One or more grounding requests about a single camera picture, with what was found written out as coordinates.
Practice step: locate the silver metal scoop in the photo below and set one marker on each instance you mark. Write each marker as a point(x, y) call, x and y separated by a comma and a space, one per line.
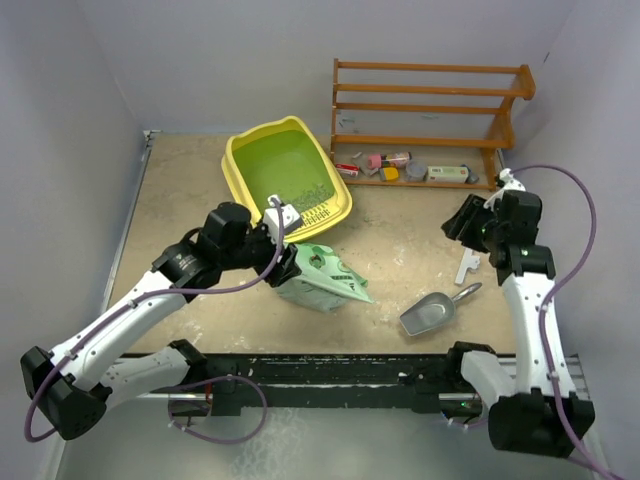
point(433, 311)

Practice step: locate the red white small box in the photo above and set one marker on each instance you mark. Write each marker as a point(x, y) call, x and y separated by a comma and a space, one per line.
point(348, 170)

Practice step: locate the pink tape roll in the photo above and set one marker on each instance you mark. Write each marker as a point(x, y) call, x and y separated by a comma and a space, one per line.
point(374, 161)

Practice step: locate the grey small object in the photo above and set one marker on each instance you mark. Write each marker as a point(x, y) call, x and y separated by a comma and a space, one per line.
point(472, 177)

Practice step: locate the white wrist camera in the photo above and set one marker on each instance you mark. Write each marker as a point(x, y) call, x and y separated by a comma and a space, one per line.
point(281, 218)
point(508, 182)

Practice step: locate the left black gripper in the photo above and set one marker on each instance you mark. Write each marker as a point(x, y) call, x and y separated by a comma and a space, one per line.
point(285, 268)

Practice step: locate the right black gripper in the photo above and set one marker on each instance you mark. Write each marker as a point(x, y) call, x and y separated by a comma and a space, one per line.
point(459, 226)

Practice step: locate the white plastic bracket piece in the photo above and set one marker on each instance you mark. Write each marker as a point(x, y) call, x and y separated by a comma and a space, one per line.
point(470, 262)

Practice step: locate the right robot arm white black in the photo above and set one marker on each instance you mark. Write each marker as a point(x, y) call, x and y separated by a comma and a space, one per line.
point(536, 410)

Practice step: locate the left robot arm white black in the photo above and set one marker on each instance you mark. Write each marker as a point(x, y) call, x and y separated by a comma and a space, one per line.
point(76, 382)

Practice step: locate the wooden three-tier rack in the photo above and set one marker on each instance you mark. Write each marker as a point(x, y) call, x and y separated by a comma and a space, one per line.
point(384, 108)

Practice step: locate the grey round container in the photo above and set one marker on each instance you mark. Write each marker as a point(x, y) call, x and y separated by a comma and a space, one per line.
point(415, 171)

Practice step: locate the yellow green litter box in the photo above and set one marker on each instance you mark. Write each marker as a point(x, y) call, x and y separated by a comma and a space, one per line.
point(284, 158)

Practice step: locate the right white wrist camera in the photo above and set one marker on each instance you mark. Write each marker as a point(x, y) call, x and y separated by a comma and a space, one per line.
point(508, 182)

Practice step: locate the pink patterned tube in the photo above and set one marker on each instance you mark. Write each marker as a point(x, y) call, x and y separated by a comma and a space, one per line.
point(397, 160)

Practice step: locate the white green long box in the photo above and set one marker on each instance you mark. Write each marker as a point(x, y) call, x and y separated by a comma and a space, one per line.
point(447, 174)

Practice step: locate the yellow grey sponge block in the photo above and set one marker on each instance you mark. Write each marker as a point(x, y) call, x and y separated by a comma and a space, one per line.
point(389, 174)

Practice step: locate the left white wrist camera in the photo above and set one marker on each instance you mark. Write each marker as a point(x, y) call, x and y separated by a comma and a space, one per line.
point(281, 218)

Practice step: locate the green cat litter bag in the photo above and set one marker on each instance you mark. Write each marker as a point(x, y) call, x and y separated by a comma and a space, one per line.
point(324, 282)

